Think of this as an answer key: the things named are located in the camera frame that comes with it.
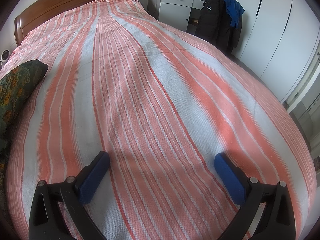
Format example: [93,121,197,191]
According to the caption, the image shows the green patterned silk jacket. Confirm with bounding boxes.
[1,60,48,211]

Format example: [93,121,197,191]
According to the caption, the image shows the pink striped bed sheet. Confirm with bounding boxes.
[1,0,317,239]

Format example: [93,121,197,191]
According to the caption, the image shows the white wardrobe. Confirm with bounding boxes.
[233,0,319,102]

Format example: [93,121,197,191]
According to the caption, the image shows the black jacket on chair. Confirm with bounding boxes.
[195,0,242,55]

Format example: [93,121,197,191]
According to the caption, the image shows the blue garment on chair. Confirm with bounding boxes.
[224,0,245,29]

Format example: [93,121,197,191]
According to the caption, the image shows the white desk with drawers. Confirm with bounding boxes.
[147,0,204,32]

